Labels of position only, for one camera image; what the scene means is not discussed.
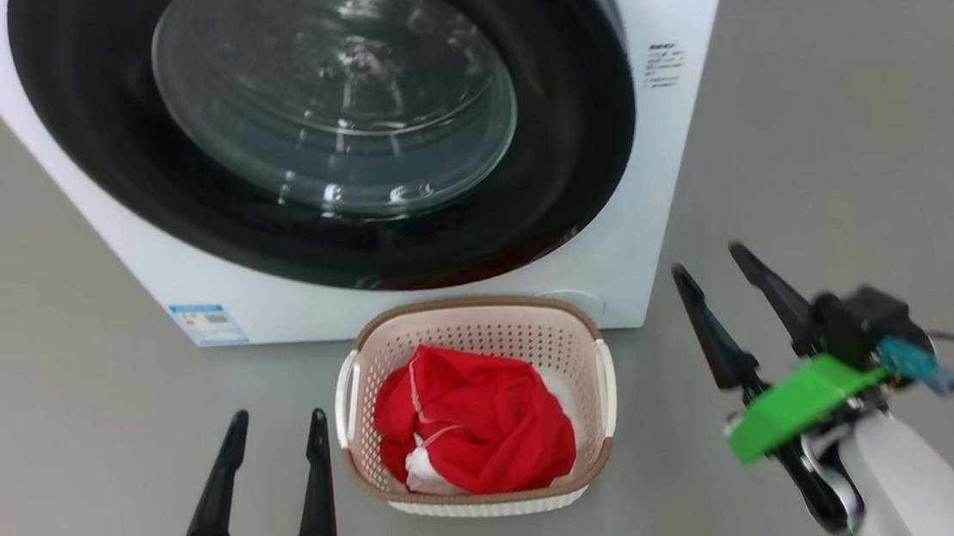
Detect white front-load washing machine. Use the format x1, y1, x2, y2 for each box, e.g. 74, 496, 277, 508
0, 0, 769, 385

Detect cream laundry basket brown rim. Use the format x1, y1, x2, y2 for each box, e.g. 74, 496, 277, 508
324, 283, 629, 532

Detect red garment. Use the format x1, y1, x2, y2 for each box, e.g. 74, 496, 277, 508
366, 331, 582, 504

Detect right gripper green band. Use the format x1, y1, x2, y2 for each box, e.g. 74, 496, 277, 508
668, 230, 900, 471

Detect black-rimmed glass washer door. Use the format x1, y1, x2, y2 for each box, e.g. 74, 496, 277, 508
4, 0, 651, 325

